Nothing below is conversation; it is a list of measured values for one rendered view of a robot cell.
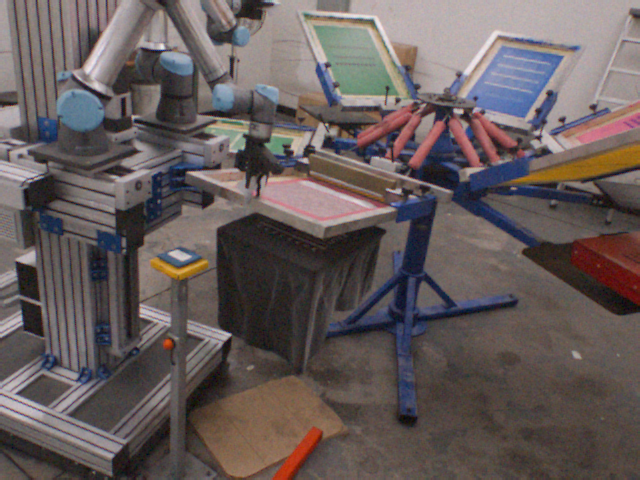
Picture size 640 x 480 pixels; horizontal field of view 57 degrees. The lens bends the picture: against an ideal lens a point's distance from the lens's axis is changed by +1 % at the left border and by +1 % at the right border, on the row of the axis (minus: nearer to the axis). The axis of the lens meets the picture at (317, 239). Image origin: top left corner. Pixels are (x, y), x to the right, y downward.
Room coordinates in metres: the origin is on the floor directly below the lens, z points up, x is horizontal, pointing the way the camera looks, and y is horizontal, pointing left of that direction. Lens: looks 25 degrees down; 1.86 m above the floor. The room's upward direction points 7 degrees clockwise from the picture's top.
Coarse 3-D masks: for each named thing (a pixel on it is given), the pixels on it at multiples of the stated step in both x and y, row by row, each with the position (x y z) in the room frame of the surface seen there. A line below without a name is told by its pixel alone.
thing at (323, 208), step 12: (348, 192) 2.22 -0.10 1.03; (288, 204) 1.85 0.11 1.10; (300, 204) 1.88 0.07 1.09; (312, 204) 1.91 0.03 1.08; (324, 204) 1.95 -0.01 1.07; (336, 204) 1.98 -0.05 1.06; (348, 204) 2.02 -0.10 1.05; (372, 204) 2.11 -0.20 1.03; (312, 216) 1.76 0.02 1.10; (324, 216) 1.79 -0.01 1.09; (336, 216) 1.82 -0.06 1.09
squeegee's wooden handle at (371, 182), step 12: (312, 156) 2.32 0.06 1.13; (312, 168) 2.30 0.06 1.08; (324, 168) 2.27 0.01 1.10; (336, 168) 2.25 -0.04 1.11; (348, 168) 2.22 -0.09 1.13; (348, 180) 2.21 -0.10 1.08; (360, 180) 2.18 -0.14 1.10; (372, 180) 2.15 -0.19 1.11; (384, 180) 2.13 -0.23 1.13; (384, 192) 2.12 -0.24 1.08
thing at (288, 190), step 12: (288, 180) 2.21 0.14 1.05; (300, 180) 2.26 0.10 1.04; (312, 180) 2.30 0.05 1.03; (252, 192) 1.91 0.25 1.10; (264, 192) 1.94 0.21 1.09; (276, 192) 1.98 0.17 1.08; (288, 192) 2.02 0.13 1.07; (300, 192) 2.05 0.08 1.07; (312, 192) 2.09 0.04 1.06; (324, 192) 2.14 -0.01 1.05; (336, 192) 2.18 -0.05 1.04
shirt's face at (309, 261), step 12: (252, 216) 2.04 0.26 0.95; (264, 216) 2.05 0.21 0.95; (228, 228) 1.91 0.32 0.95; (240, 228) 1.92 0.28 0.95; (252, 228) 1.93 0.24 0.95; (372, 228) 2.07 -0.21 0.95; (252, 240) 1.84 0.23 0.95; (264, 240) 1.85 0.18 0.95; (276, 240) 1.86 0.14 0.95; (348, 240) 1.93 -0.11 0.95; (360, 240) 1.94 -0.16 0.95; (276, 252) 1.77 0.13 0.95; (288, 252) 1.78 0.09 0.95; (300, 252) 1.79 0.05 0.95; (312, 252) 1.80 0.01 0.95; (324, 252) 1.81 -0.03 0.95; (336, 252) 1.82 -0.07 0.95; (300, 264) 1.70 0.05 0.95; (312, 264) 1.71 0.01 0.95; (324, 264) 1.72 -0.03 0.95
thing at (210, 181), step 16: (192, 176) 1.85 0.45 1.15; (208, 176) 1.91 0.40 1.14; (224, 176) 1.98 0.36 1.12; (240, 176) 2.05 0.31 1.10; (272, 176) 2.21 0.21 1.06; (224, 192) 1.77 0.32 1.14; (240, 192) 1.75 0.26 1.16; (256, 208) 1.69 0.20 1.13; (272, 208) 1.66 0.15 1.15; (384, 208) 1.93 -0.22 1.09; (288, 224) 1.62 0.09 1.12; (304, 224) 1.59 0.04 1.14; (320, 224) 1.57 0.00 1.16; (336, 224) 1.61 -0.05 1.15; (352, 224) 1.69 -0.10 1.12; (368, 224) 1.78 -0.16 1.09
